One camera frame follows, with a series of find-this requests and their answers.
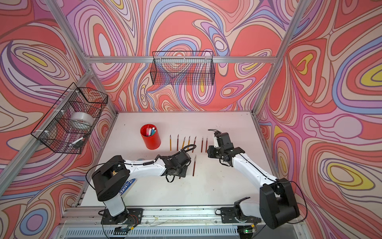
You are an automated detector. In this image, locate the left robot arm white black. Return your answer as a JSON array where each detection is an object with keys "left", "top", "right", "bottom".
[{"left": 92, "top": 150, "right": 191, "bottom": 218}]

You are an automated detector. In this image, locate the black wire basket back wall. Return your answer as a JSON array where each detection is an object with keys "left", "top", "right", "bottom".
[{"left": 150, "top": 50, "right": 215, "bottom": 86}]

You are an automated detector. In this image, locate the black wire basket left wall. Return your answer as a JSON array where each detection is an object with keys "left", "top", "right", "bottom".
[{"left": 31, "top": 83, "right": 108, "bottom": 154}]

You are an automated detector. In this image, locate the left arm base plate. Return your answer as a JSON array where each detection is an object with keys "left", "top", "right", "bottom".
[{"left": 98, "top": 208, "right": 143, "bottom": 226}]

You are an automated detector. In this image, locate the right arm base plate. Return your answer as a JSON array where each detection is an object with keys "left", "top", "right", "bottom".
[{"left": 215, "top": 207, "right": 262, "bottom": 225}]

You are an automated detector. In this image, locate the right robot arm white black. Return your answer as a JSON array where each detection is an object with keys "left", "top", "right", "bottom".
[{"left": 207, "top": 145, "right": 300, "bottom": 229}]

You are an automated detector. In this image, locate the black wire basket wall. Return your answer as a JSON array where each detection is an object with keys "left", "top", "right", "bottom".
[
  {"left": 31, "top": 83, "right": 108, "bottom": 154},
  {"left": 150, "top": 50, "right": 215, "bottom": 86}
]

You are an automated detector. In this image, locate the red pen cup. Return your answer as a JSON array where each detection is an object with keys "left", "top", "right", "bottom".
[{"left": 140, "top": 124, "right": 161, "bottom": 150}]

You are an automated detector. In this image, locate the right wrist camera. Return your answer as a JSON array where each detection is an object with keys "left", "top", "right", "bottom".
[{"left": 214, "top": 131, "right": 232, "bottom": 147}]

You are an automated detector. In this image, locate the treehouse storey book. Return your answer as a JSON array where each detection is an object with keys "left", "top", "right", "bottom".
[{"left": 119, "top": 178, "right": 137, "bottom": 197}]

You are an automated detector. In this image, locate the white tape roll in basket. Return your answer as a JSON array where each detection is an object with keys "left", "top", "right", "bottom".
[{"left": 69, "top": 112, "right": 94, "bottom": 130}]

